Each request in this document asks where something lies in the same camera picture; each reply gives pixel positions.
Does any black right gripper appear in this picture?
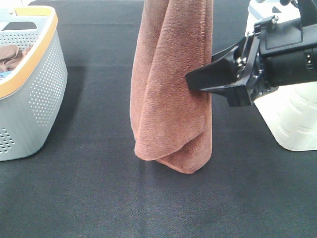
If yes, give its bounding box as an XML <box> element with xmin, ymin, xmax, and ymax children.
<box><xmin>185</xmin><ymin>14</ymin><xmax>317</xmax><ymax>107</ymax></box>

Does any brown microfibre towel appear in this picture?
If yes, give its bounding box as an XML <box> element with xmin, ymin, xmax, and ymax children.
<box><xmin>130</xmin><ymin>0</ymin><xmax>213</xmax><ymax>174</ymax></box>

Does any brown towel in basket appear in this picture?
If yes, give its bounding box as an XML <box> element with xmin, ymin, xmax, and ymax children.
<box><xmin>0</xmin><ymin>45</ymin><xmax>32</xmax><ymax>72</ymax></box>

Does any white lidded storage box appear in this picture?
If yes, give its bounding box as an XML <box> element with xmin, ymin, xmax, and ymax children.
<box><xmin>245</xmin><ymin>0</ymin><xmax>317</xmax><ymax>151</ymax></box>

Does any black table cloth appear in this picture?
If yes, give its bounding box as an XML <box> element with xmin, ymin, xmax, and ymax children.
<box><xmin>0</xmin><ymin>0</ymin><xmax>317</xmax><ymax>238</ymax></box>

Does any grey perforated laundry basket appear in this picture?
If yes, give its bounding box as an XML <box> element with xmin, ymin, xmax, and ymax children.
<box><xmin>0</xmin><ymin>6</ymin><xmax>67</xmax><ymax>161</ymax></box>

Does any blue cloth in basket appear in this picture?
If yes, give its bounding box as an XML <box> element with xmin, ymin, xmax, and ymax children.
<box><xmin>0</xmin><ymin>71</ymin><xmax>11</xmax><ymax>80</ymax></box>

